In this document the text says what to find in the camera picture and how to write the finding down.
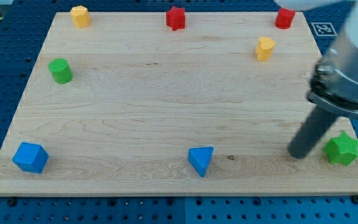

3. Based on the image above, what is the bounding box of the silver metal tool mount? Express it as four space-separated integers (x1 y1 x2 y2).
307 38 358 124

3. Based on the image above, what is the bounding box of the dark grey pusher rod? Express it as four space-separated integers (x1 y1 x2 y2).
287 106 338 159

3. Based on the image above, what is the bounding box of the yellow heart block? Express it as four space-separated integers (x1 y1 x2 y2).
255 36 276 62

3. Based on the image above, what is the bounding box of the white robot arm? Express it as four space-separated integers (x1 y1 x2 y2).
287 1 358 159

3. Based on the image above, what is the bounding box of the green star block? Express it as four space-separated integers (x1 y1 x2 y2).
323 132 358 166

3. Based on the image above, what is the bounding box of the white fiducial marker tag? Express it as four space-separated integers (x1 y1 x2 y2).
311 22 337 37

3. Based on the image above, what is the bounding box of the red pentagon block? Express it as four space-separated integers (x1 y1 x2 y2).
275 7 296 29

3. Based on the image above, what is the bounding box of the blue triangle block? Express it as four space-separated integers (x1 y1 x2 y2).
188 147 214 177

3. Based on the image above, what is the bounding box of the red star block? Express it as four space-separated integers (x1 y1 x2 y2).
166 6 186 31

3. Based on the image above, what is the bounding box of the light wooden board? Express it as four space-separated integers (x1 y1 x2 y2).
0 12 358 197

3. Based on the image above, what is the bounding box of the yellow hexagon block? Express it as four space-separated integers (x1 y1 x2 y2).
70 6 91 28

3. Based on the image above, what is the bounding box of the green cylinder block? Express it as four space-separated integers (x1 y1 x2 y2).
48 58 73 84

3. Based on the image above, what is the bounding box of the blue cube block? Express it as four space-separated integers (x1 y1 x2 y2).
12 142 49 174

